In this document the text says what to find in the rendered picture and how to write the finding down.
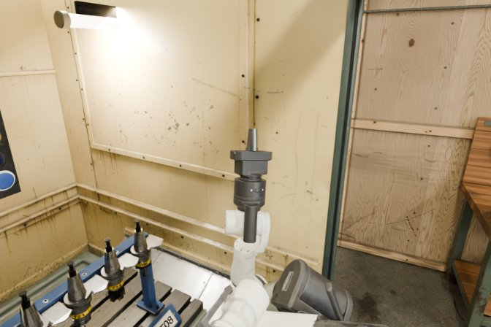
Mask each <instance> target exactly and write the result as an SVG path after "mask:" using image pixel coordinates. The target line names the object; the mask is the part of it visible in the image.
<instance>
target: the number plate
mask: <svg viewBox="0 0 491 327"><path fill-rule="evenodd" d="M176 323H177V320H176V319H175V316H174V315H173V314H172V312H171V311H170V310H169V311H168V312H167V313H166V314H165V315H164V316H163V317H162V319H161V320H160V321H159V322H158V323H157V324H156V325H155V326H154V327H174V326H175V324H176Z"/></svg>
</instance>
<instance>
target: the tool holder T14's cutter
mask: <svg viewBox="0 0 491 327"><path fill-rule="evenodd" d="M108 295H109V299H110V301H111V302H115V301H116V300H119V301H120V300H121V299H122V298H123V295H125V289H124V286H123V285H122V286H121V288H120V289H119V290H118V291H110V290H108Z"/></svg>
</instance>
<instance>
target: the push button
mask: <svg viewBox="0 0 491 327"><path fill-rule="evenodd" d="M14 181H15V178H14V177H13V175H12V174H10V173H6V172H4V173H1V174H0V189H1V190H4V189H8V188H10V187H11V186H12V185H13V183H14Z"/></svg>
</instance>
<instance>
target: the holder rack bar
mask: <svg viewBox="0 0 491 327"><path fill-rule="evenodd" d="M133 245H134V235H133V236H132V237H130V238H129V239H127V240H126V241H125V242H123V243H121V244H120V245H119V246H117V247H115V248H114V250H115V253H116V255H117V257H120V256H121V255H123V254H124V253H130V254H131V248H132V246H133ZM103 267H104V255H103V256H102V257H101V258H99V259H98V260H96V261H94V262H93V263H92V264H90V265H89V266H87V267H86V268H84V269H83V270H82V271H80V272H79V274H80V277H81V279H82V281H83V282H85V281H86V280H87V279H89V278H90V277H92V276H93V275H95V274H98V275H100V276H101V270H102V268H103ZM66 294H67V281H65V282H63V283H62V284H60V285H59V286H58V287H56V288H55V289H53V290H52V291H51V292H49V293H47V294H46V295H44V296H43V297H42V298H40V299H38V300H37V301H35V302H34V305H35V307H36V308H37V310H38V312H39V313H41V312H43V311H44V310H46V309H47V308H48V307H50V306H51V305H52V304H54V303H56V302H57V301H61V302H63V303H64V297H65V295H66ZM0 327H20V313H18V314H16V315H15V316H13V317H12V318H10V319H9V320H7V321H6V322H5V323H3V324H1V325H0Z"/></svg>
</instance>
